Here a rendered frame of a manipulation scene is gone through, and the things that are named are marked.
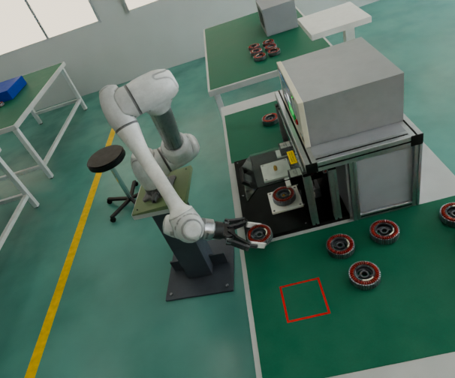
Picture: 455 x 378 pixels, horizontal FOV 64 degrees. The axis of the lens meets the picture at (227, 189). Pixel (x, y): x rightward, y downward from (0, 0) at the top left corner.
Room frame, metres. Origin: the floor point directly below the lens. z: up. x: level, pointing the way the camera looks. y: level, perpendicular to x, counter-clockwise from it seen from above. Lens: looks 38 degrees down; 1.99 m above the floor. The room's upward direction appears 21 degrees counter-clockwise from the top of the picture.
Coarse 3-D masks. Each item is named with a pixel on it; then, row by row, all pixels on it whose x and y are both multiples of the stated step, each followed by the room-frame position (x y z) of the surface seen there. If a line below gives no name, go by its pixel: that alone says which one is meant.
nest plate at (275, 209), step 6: (294, 186) 1.38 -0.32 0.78; (270, 192) 1.40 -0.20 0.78; (270, 198) 1.36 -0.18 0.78; (300, 198) 1.28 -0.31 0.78; (270, 204) 1.32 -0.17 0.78; (294, 204) 1.26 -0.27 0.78; (300, 204) 1.24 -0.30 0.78; (276, 210) 1.26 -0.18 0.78; (282, 210) 1.25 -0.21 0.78; (288, 210) 1.24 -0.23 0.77
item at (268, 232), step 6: (252, 228) 1.15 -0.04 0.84; (258, 228) 1.14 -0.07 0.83; (264, 228) 1.13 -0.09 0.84; (252, 234) 1.13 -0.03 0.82; (258, 234) 1.12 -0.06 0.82; (270, 234) 1.09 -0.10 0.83; (252, 240) 1.09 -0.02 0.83; (258, 240) 1.07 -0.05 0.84; (264, 240) 1.06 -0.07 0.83; (270, 240) 1.07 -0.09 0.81
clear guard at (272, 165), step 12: (288, 144) 1.33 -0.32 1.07; (252, 156) 1.35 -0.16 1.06; (264, 156) 1.31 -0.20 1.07; (276, 156) 1.28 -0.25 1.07; (252, 168) 1.26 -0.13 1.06; (264, 168) 1.23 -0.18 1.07; (276, 168) 1.20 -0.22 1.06; (288, 168) 1.17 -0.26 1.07; (300, 168) 1.15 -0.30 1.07; (252, 180) 1.20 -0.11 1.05; (264, 180) 1.16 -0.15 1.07; (276, 180) 1.13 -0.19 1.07; (252, 192) 1.14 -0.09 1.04
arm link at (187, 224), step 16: (128, 128) 1.37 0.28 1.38; (128, 144) 1.35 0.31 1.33; (144, 144) 1.35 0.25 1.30; (144, 160) 1.29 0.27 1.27; (160, 176) 1.19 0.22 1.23; (160, 192) 1.14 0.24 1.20; (176, 208) 1.06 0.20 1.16; (192, 208) 1.07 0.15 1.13; (176, 224) 1.01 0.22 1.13; (192, 224) 0.98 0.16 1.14; (192, 240) 0.96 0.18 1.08
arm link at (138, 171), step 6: (150, 150) 1.80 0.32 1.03; (156, 150) 1.82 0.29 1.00; (132, 156) 1.80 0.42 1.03; (156, 156) 1.77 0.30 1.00; (132, 162) 1.77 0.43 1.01; (138, 162) 1.75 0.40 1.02; (162, 162) 1.75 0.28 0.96; (132, 168) 1.78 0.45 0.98; (138, 168) 1.74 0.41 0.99; (162, 168) 1.74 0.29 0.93; (138, 174) 1.74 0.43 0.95; (144, 174) 1.72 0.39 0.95; (168, 174) 1.77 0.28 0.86; (138, 180) 1.76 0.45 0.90; (144, 180) 1.73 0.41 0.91; (150, 180) 1.72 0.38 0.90; (144, 186) 1.74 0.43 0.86; (150, 186) 1.72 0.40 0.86
